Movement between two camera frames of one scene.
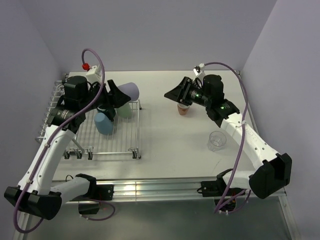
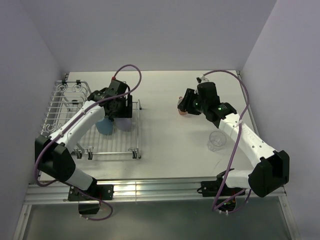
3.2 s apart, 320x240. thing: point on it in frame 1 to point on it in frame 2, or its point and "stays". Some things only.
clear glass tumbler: [217, 140] stays
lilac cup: [130, 89] to [124, 124]
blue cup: [104, 125] stays
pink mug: [182, 109] stays
